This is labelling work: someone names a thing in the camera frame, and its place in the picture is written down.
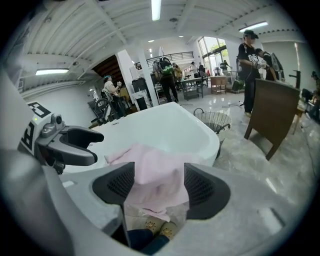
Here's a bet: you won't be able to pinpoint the dark wooden vanity cabinet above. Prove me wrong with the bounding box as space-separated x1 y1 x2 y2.
243 77 301 161

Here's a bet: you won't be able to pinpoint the black mezzanine railing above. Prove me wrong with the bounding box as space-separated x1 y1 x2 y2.
133 51 195 70

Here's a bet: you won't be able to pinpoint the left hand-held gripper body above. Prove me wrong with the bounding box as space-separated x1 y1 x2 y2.
16 100 66 166

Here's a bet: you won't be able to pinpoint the light wooden table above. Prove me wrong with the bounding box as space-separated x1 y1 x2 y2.
209 75 228 95

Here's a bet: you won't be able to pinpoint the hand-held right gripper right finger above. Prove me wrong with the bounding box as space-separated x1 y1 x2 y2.
149 162 296 256

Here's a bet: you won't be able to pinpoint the light wooden stool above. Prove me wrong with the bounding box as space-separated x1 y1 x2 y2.
291 101 313 136

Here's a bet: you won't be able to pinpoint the person's dark jeans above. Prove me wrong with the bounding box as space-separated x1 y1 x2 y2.
127 228 171 255

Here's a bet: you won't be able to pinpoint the white bathtub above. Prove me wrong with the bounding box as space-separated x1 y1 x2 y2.
59 101 227 176

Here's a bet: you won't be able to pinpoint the black basin faucet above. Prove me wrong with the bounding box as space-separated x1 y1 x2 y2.
288 69 303 90

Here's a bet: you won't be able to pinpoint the marble pattern cabinet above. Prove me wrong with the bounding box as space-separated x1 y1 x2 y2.
131 89 154 113

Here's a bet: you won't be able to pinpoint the grey laundry basket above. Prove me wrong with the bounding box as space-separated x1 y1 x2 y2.
193 107 233 160

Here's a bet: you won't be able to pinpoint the fluorescent ceiling light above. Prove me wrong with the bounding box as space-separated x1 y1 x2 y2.
150 0 162 22
34 67 70 77
238 20 269 33

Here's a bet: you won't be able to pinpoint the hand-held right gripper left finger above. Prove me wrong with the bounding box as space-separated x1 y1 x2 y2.
1 149 141 256

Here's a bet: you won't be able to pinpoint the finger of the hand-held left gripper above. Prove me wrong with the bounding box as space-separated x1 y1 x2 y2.
59 125 105 150
37 139 98 166

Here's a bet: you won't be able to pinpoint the person's yellow shoe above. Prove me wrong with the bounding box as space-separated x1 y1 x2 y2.
143 216 163 232
159 221 180 241

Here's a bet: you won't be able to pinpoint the metal frame table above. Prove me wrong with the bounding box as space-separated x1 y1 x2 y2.
179 77 210 101

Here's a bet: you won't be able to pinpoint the pink cloth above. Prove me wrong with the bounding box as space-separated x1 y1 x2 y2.
104 142 193 223

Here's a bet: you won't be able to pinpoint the wooden staircase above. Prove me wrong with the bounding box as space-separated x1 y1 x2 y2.
91 54 121 81

